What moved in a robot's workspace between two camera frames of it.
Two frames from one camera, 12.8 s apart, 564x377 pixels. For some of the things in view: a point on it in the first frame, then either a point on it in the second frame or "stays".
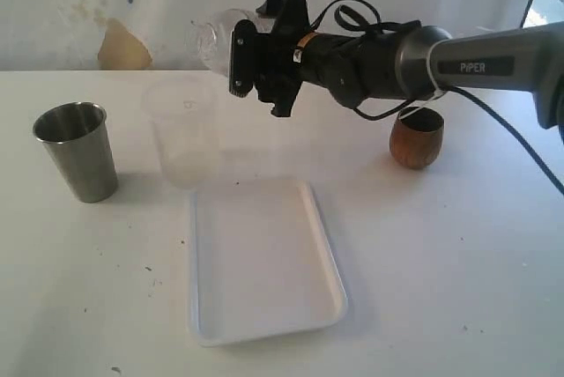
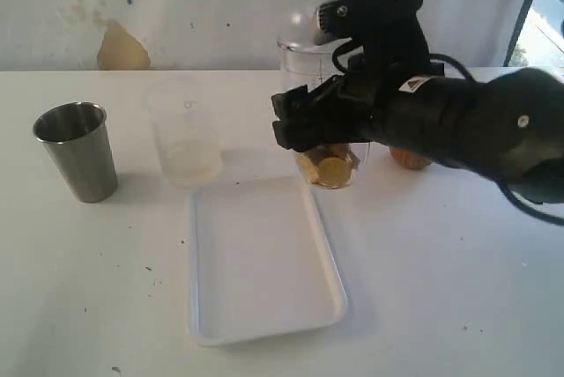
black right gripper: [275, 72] to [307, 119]
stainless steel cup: [77, 133] stays
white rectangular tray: [260, 262] stays
